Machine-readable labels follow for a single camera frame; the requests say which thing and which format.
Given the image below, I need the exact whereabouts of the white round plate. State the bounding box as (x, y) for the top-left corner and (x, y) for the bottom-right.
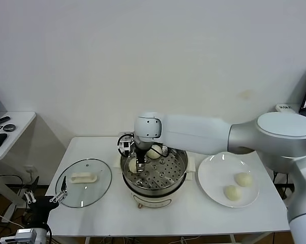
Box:
(197, 151), (260, 208)

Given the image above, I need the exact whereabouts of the black floor cable loop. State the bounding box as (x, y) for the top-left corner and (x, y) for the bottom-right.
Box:
(0, 174), (25, 190)

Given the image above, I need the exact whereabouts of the round glass pot lid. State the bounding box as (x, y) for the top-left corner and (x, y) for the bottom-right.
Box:
(55, 159), (113, 209)

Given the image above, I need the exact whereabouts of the white floor cable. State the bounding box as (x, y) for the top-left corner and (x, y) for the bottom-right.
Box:
(0, 209), (19, 227)

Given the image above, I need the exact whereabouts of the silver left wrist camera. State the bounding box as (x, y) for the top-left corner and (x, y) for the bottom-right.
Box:
(0, 228), (39, 244)

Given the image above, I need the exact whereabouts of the white electric cooker pot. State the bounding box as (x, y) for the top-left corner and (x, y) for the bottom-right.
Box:
(113, 155), (196, 209)

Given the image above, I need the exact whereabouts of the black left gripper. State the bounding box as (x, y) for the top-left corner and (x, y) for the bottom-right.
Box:
(24, 175), (69, 224)

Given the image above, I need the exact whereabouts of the white steamed baozi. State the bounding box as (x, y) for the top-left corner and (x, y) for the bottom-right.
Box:
(145, 146), (162, 160)
(223, 185), (242, 201)
(234, 172), (253, 188)
(127, 158), (138, 173)

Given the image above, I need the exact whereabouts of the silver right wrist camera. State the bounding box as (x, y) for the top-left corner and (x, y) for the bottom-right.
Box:
(116, 131), (136, 156)

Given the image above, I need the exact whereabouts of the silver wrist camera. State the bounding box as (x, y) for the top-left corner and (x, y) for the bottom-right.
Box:
(116, 131), (136, 156)
(0, 228), (39, 244)

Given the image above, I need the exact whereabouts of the steel perforated steamer basket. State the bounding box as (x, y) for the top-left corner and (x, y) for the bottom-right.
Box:
(120, 135), (189, 190)

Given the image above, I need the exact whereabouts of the white work table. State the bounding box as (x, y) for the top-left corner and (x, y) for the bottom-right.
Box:
(45, 136), (296, 244)

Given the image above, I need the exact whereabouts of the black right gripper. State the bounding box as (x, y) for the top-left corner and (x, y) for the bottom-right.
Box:
(135, 149), (146, 174)

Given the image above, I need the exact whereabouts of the white side desk with mouse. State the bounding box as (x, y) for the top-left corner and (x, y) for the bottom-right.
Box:
(0, 111), (38, 223)

